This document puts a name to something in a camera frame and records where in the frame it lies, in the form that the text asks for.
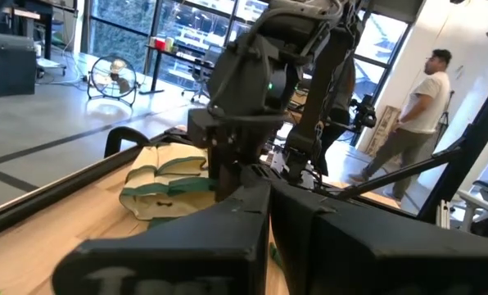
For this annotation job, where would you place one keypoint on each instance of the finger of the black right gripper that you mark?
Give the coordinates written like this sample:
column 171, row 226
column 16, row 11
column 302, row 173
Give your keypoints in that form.
column 221, row 180
column 238, row 180

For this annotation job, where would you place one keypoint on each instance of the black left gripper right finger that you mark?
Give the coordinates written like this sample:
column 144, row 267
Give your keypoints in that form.
column 371, row 258

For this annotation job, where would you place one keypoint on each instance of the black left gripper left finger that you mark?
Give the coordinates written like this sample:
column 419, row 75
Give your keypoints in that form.
column 178, row 254

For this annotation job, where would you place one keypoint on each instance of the beige green canvas gardening bag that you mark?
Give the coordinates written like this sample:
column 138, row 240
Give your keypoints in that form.
column 166, row 192

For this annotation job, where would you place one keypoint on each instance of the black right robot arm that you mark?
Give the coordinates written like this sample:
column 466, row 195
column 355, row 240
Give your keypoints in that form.
column 322, row 90

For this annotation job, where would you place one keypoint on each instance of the grey office chair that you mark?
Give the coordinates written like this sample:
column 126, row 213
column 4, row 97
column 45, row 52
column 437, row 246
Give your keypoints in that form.
column 203, row 71

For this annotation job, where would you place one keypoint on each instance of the white cup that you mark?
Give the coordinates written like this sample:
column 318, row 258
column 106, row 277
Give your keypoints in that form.
column 170, row 44

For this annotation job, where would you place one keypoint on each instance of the black desk with cups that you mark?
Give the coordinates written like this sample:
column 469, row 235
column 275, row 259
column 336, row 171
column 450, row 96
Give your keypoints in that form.
column 159, row 73

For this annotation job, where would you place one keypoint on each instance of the red cup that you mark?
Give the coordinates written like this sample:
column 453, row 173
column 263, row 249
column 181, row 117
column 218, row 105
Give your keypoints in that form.
column 160, row 45

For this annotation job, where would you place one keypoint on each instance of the white chair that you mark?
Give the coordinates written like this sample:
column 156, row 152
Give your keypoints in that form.
column 473, row 201

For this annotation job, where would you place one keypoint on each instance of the wooden framed board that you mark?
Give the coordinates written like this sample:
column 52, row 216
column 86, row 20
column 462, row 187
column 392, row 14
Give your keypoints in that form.
column 383, row 131

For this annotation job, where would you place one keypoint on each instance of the black floor fan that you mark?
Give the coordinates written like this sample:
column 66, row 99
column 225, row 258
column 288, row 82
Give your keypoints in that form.
column 114, row 73

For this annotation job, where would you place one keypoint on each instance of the black tripod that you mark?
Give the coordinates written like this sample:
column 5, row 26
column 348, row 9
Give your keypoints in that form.
column 444, row 119

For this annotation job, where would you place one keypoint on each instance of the person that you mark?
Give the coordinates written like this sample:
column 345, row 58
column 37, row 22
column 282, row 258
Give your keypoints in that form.
column 426, row 106

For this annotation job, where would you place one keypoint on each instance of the black box with lights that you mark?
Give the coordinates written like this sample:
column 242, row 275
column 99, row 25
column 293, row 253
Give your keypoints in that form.
column 10, row 65

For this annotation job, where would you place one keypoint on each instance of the black camera on stand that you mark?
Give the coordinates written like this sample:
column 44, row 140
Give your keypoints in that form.
column 364, row 114

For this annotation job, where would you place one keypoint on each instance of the black metal table frame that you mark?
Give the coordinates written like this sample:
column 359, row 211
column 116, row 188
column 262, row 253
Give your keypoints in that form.
column 43, row 196

